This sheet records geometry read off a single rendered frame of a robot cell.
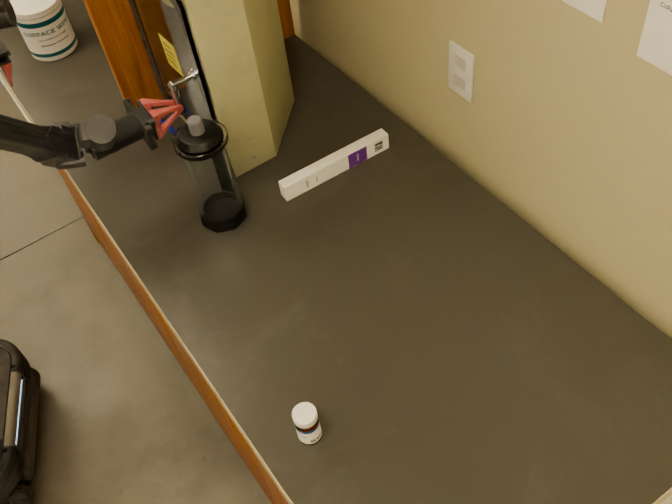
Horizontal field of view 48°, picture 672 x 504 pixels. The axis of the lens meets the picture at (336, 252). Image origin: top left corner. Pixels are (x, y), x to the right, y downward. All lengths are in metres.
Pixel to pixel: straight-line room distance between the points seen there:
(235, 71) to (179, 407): 1.28
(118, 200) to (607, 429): 1.11
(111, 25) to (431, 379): 1.07
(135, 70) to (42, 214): 1.43
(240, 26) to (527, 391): 0.86
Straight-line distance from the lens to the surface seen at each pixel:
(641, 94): 1.24
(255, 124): 1.65
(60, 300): 2.91
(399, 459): 1.28
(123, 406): 2.56
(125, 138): 1.56
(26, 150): 1.47
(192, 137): 1.46
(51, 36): 2.20
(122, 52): 1.88
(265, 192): 1.66
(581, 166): 1.41
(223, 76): 1.55
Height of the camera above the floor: 2.11
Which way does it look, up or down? 50 degrees down
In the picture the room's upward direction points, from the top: 9 degrees counter-clockwise
